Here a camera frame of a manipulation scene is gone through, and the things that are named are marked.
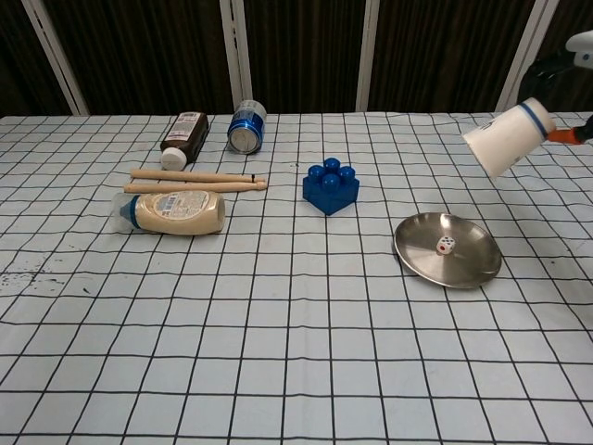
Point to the beige sauce squeeze bottle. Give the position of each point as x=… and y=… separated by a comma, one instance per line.
x=180, y=213

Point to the plain wooden drumstick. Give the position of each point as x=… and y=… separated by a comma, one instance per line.
x=185, y=186

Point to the blue soda can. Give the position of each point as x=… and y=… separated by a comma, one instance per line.
x=246, y=130

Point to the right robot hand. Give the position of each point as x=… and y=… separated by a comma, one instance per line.
x=581, y=48

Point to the small white die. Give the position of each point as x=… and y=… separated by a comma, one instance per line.
x=445, y=245

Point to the white aluminium frame beam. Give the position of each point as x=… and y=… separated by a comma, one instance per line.
x=55, y=60
x=526, y=51
x=236, y=55
x=372, y=55

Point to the blue building block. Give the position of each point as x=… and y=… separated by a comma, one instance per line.
x=331, y=192

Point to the round steel plate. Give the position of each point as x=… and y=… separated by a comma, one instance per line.
x=472, y=259

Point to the white paper cup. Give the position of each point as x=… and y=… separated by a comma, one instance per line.
x=505, y=139

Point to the checkered grid tablecloth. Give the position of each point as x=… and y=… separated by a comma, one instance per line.
x=278, y=347

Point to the brown medicine bottle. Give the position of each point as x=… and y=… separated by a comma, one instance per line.
x=185, y=136

